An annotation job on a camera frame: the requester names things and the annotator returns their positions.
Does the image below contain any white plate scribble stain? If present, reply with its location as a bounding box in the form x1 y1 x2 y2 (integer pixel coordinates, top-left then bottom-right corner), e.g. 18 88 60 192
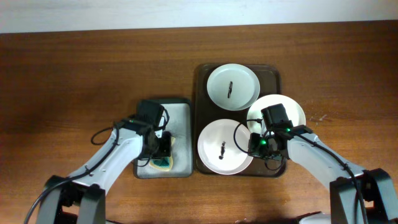
244 94 306 134

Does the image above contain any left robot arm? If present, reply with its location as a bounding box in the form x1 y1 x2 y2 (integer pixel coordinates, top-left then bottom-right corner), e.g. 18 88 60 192
32 100 170 223

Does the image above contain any white plate front stain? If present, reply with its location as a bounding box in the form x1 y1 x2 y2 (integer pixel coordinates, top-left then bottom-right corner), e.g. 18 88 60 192
197 119 253 175

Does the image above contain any small black soapy tray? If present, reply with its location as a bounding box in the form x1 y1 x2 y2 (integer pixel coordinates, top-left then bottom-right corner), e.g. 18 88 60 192
133 98 193 179

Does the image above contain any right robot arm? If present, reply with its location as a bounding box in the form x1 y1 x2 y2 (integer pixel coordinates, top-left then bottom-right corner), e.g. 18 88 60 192
248 104 397 224

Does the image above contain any green yellow sponge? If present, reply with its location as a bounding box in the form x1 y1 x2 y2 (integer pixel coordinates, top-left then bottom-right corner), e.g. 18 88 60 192
149 137 175 172

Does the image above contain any pale grey plate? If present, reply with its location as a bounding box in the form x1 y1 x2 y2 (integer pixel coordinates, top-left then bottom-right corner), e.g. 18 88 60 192
206 63 260 111

